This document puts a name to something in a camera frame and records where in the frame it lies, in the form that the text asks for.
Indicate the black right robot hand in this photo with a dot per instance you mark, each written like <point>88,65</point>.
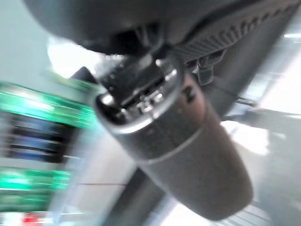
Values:
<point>169,146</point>

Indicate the green Sprite bottle yellow cap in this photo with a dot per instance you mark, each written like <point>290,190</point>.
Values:
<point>28,186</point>
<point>47,106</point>

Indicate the blue label Pepsi bottle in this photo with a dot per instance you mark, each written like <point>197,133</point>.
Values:
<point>35,153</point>

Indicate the clear water bottle red cap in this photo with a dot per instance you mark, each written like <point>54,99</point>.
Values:
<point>33,220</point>

